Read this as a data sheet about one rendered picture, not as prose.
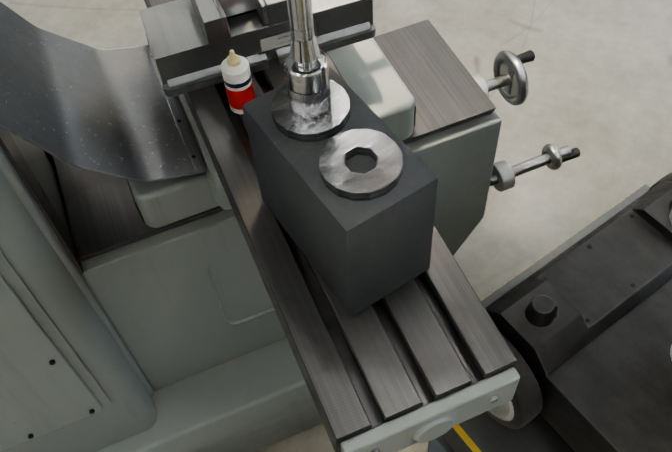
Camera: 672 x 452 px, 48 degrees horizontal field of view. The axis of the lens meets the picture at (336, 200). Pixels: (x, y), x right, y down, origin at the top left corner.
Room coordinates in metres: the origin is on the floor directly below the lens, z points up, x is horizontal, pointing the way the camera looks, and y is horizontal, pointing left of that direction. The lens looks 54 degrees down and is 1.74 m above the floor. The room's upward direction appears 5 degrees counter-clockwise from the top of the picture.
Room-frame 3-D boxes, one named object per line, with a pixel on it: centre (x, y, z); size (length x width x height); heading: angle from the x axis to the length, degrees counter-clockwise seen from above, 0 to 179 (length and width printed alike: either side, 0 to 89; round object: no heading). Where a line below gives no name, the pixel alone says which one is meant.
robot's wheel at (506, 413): (0.52, -0.24, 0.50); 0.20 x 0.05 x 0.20; 32
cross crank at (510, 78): (1.09, -0.35, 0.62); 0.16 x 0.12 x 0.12; 109
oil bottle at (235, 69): (0.80, 0.13, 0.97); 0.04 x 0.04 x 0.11
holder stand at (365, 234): (0.55, -0.01, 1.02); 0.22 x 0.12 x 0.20; 30
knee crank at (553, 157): (0.97, -0.42, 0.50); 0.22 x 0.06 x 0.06; 109
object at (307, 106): (0.60, 0.02, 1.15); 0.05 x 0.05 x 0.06
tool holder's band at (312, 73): (0.60, 0.02, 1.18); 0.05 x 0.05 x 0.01
